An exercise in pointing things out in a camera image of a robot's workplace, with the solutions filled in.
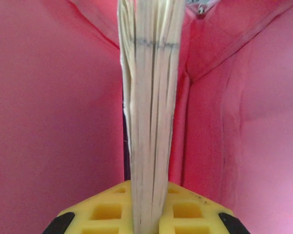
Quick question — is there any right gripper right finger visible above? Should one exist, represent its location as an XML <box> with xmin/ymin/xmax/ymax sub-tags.
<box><xmin>158</xmin><ymin>181</ymin><xmax>251</xmax><ymax>234</ymax></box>

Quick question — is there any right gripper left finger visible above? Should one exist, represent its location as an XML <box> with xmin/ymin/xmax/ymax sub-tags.
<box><xmin>45</xmin><ymin>180</ymin><xmax>135</xmax><ymax>234</ymax></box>

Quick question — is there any navy book with bird drawing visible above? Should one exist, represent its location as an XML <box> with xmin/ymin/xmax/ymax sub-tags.
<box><xmin>117</xmin><ymin>0</ymin><xmax>186</xmax><ymax>234</ymax></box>

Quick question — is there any pink backpack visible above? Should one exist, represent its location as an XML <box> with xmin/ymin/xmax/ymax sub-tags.
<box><xmin>0</xmin><ymin>0</ymin><xmax>293</xmax><ymax>234</ymax></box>

